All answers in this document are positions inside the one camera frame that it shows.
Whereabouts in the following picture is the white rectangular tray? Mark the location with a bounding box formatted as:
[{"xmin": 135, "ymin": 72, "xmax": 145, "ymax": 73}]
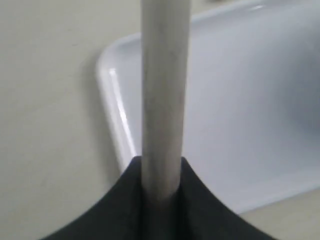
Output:
[{"xmin": 95, "ymin": 0, "xmax": 320, "ymax": 213}]

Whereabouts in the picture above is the white drumstick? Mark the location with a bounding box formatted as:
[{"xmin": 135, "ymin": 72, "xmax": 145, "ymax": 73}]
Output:
[{"xmin": 141, "ymin": 0, "xmax": 191, "ymax": 202}]

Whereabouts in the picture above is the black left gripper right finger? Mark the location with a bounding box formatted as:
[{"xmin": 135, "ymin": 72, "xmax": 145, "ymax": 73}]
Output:
[{"xmin": 176, "ymin": 157, "xmax": 274, "ymax": 240}]

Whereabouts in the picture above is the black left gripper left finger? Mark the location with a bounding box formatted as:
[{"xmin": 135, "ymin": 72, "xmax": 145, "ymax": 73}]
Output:
[{"xmin": 45, "ymin": 156, "xmax": 143, "ymax": 240}]

